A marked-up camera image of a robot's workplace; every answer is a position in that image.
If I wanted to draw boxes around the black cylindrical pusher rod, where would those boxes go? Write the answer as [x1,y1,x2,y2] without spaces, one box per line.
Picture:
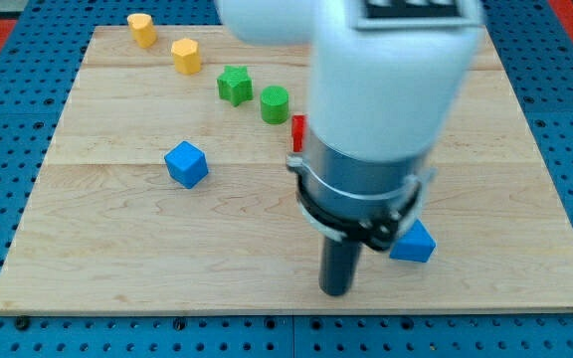
[318,237,362,296]

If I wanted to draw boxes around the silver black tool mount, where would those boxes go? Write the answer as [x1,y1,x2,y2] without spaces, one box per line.
[286,133,436,252]

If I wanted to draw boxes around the blue triangle block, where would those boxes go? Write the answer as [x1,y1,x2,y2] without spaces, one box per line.
[389,220,437,263]

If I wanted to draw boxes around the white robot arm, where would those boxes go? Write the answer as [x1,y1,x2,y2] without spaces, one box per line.
[216,0,484,296]

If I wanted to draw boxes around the red block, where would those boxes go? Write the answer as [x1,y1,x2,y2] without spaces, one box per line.
[291,114,306,152]

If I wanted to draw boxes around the green cylinder block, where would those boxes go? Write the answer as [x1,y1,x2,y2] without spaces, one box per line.
[261,86,289,124]

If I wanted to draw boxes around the green star block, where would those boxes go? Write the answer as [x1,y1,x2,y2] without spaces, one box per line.
[217,65,254,107]

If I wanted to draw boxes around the blue cube block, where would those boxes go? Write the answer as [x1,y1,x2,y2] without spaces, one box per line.
[164,141,209,189]

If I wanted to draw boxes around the wooden board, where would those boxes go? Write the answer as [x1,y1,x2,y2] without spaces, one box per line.
[0,26,573,316]

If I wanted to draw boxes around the yellow hexagon block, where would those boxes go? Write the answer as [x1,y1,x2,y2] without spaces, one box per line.
[171,38,202,75]

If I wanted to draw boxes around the yellow pentagon block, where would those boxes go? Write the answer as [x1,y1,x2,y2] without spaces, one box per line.
[126,13,157,48]

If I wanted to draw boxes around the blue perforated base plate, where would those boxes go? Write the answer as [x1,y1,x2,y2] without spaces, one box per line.
[0,0,573,357]

